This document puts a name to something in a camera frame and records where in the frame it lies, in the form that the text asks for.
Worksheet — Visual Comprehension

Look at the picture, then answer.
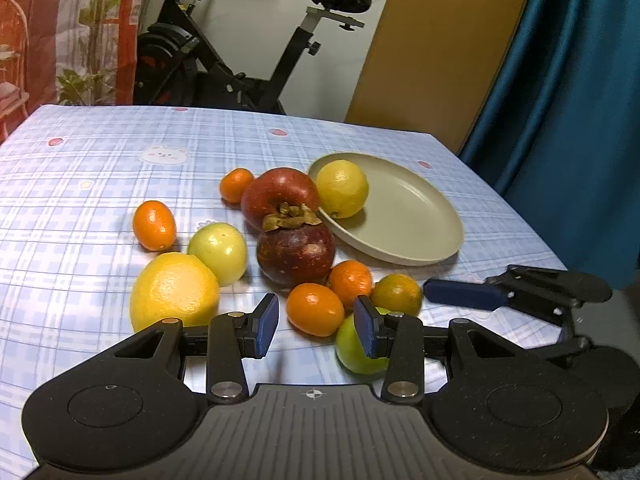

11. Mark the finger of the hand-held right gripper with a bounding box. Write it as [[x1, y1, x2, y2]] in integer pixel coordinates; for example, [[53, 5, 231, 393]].
[[423, 264, 614, 326]]

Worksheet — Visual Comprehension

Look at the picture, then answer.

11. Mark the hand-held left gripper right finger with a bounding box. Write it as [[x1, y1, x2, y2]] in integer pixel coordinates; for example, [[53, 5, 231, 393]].
[[353, 295, 527, 405]]

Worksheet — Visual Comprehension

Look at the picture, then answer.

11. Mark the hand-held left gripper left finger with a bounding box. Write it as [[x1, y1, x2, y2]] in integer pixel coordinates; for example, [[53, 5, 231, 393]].
[[114, 292, 280, 405]]

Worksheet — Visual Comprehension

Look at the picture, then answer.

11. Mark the light green apple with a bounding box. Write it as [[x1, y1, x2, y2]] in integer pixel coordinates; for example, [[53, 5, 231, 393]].
[[187, 222, 249, 288], [334, 306, 402, 376]]

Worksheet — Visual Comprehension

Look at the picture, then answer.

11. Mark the greenish orange tangerine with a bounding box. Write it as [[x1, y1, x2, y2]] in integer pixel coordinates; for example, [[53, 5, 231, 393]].
[[371, 273, 424, 318]]

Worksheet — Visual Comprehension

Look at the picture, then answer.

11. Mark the round orange tangerine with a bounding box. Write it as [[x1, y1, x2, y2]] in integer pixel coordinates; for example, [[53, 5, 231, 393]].
[[327, 259, 374, 312], [286, 282, 346, 338], [220, 167, 256, 205]]

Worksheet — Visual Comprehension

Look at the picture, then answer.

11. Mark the dark purple mangosteen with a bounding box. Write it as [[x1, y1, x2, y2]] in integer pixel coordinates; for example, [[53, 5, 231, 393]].
[[256, 202, 337, 289]]

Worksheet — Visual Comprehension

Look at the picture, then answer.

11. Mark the beige round plate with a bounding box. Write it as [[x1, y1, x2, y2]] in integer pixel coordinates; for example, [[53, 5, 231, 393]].
[[307, 152, 465, 267]]

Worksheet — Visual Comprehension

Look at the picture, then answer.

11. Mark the large yellow lemon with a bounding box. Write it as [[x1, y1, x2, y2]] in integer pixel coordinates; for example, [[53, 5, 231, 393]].
[[129, 252, 221, 334]]

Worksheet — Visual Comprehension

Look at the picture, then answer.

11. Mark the red apple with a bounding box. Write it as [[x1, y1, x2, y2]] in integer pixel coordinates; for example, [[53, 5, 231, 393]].
[[240, 167, 321, 233]]

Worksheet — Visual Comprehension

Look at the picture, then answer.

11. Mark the small yellow lemon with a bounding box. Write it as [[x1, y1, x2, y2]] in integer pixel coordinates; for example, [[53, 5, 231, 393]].
[[315, 159, 370, 220]]

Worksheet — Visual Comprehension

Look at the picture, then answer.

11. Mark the oval orange kumquat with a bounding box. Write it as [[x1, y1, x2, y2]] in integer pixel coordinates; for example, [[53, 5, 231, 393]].
[[132, 200, 178, 252]]

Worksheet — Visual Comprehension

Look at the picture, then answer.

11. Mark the blue curtain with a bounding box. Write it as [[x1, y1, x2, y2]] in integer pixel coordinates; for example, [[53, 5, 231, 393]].
[[457, 0, 640, 292]]

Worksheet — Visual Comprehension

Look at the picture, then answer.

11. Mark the blue plaid tablecloth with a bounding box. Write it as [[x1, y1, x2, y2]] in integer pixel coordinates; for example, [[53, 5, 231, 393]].
[[0, 104, 569, 480]]

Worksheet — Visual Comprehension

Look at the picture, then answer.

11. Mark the brown wooden board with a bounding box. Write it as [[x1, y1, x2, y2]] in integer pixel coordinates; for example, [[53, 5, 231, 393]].
[[344, 0, 542, 154]]

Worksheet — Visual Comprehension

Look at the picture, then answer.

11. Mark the black exercise bike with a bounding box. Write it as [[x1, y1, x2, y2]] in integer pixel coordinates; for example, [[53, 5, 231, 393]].
[[132, 0, 374, 115]]

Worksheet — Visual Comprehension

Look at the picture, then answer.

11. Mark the printed wall backdrop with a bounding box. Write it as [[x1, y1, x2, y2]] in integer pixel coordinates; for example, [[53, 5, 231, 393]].
[[0, 0, 152, 144]]

